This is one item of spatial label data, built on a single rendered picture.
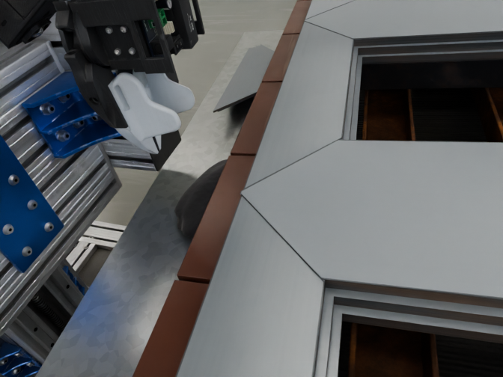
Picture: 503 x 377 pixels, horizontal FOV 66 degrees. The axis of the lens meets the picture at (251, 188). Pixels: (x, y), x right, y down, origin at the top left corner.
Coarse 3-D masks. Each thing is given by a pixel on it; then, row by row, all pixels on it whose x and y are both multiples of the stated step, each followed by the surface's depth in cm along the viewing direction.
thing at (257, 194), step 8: (272, 176) 40; (256, 184) 39; (264, 184) 39; (240, 192) 39; (248, 192) 38; (256, 192) 38; (264, 192) 38; (256, 200) 37; (264, 200) 37; (256, 208) 37; (264, 208) 36
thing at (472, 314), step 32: (352, 64) 57; (352, 96) 51; (352, 128) 48; (352, 288) 30; (384, 288) 29; (320, 320) 28; (352, 320) 31; (384, 320) 30; (416, 320) 29; (448, 320) 29; (480, 320) 28; (320, 352) 27
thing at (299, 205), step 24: (336, 144) 42; (288, 168) 40; (312, 168) 40; (288, 192) 38; (312, 192) 37; (264, 216) 36; (288, 216) 35; (312, 216) 35; (288, 240) 33; (312, 240) 33; (312, 264) 31
